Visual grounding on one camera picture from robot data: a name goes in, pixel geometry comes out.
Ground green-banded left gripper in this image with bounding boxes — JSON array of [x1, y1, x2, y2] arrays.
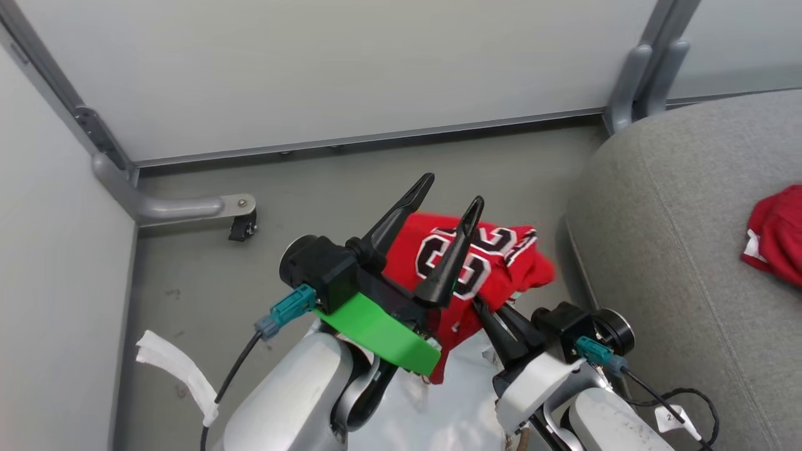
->
[[313, 174, 485, 376]]

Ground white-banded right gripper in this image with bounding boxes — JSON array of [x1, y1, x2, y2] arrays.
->
[[473, 298, 587, 433]]

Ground red numbered basketball jersey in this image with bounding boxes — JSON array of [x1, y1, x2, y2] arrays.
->
[[382, 211, 558, 385]]

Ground red shorts with white trim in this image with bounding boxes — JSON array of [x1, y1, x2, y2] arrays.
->
[[741, 183, 802, 288]]

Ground grey fabric sofa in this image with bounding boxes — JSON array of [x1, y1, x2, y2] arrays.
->
[[563, 89, 802, 451]]

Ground wicker laundry basket white liner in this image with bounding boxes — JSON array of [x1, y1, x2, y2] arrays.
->
[[135, 316, 533, 451]]

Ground black caster wheel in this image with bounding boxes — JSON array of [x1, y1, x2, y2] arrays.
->
[[227, 209, 259, 243]]

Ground grey partition foot with plate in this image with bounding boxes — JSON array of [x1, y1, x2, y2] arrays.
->
[[91, 153, 257, 228]]

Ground grey rounded partition foot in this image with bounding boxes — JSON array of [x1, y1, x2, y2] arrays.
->
[[604, 43, 654, 136], [645, 39, 690, 118]]

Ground teal right cable connector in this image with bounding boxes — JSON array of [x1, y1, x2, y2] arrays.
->
[[575, 336, 630, 376]]

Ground teal cable connector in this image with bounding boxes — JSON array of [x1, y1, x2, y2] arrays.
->
[[575, 336, 630, 376], [253, 283, 318, 340]]

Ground grey partition bottom rail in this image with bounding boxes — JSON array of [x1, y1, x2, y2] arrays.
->
[[134, 107, 607, 169]]

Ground teal left cable connector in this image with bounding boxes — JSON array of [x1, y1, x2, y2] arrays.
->
[[253, 283, 318, 340]]

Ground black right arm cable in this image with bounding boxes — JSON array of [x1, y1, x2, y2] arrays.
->
[[622, 368, 721, 451]]

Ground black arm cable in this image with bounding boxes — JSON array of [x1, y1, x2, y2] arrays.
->
[[622, 368, 721, 451], [199, 331, 265, 451]]

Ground white cable label tag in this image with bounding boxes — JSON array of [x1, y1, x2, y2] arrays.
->
[[654, 403, 704, 441]]

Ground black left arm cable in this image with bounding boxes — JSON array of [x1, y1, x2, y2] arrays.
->
[[199, 331, 265, 451]]

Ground grey partition upright post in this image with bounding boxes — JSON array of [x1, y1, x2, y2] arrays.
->
[[634, 0, 701, 120]]

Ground grey partition corner post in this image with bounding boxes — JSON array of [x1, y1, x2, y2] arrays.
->
[[0, 0, 140, 184]]

